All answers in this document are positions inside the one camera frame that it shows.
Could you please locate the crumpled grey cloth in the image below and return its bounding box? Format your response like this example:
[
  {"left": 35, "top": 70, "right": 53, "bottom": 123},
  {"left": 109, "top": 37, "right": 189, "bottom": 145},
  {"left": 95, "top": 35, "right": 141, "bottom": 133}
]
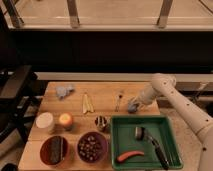
[{"left": 55, "top": 85, "right": 74, "bottom": 100}]

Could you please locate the red yellow apple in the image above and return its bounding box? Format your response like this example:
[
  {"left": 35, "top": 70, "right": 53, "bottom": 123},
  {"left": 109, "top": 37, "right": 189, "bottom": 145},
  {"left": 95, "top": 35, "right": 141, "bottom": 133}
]
[{"left": 59, "top": 113, "right": 73, "bottom": 127}]

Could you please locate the red sausage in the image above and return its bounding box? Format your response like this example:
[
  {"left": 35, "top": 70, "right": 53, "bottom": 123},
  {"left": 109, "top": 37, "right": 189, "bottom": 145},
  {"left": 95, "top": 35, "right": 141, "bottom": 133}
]
[{"left": 116, "top": 151, "right": 144, "bottom": 163}]

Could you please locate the black chair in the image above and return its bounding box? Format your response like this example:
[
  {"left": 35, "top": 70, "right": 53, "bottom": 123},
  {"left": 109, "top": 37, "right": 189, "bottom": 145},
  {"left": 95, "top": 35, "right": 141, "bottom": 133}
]
[{"left": 0, "top": 65, "right": 40, "bottom": 143}]

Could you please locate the black-handled brush tool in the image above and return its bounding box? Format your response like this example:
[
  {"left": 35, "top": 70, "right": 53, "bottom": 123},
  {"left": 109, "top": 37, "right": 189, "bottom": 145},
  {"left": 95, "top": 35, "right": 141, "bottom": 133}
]
[{"left": 135, "top": 127, "right": 169, "bottom": 170}]

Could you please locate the blue-grey sponge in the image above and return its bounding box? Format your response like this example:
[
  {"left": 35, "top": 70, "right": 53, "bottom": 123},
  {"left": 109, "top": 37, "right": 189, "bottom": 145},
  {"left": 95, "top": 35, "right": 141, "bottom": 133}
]
[{"left": 127, "top": 103, "right": 140, "bottom": 113}]

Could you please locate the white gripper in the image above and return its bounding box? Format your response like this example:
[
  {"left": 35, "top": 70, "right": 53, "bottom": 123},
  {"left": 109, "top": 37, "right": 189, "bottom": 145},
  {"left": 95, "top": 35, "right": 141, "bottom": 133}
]
[{"left": 129, "top": 85, "right": 157, "bottom": 106}]

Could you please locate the green plastic tray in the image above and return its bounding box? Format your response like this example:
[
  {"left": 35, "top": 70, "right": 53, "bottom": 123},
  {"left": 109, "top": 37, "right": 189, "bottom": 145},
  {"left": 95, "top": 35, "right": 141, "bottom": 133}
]
[{"left": 110, "top": 115, "right": 183, "bottom": 171}]

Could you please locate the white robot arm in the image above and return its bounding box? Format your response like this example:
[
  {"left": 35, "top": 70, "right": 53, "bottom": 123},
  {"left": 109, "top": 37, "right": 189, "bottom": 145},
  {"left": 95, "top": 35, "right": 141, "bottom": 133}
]
[{"left": 128, "top": 73, "right": 213, "bottom": 171}]

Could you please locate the red bowl with dark block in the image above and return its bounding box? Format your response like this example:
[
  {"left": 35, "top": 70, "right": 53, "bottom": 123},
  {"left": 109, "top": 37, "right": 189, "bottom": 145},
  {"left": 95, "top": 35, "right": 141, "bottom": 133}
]
[{"left": 40, "top": 136, "right": 68, "bottom": 166}]

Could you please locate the red bowl with nuts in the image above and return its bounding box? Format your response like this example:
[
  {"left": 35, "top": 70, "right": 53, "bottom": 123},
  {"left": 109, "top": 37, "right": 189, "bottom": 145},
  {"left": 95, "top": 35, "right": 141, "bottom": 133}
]
[{"left": 77, "top": 131, "right": 108, "bottom": 163}]

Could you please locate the small metal cup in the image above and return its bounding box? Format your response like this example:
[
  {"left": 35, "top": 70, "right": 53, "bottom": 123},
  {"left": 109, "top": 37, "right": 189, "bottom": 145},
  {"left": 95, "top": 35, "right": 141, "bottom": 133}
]
[{"left": 95, "top": 116, "right": 107, "bottom": 132}]

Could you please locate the white round container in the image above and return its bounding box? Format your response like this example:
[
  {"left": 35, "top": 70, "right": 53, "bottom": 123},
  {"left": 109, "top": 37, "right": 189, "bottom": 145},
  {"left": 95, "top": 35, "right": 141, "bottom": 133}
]
[{"left": 36, "top": 112, "right": 55, "bottom": 133}]

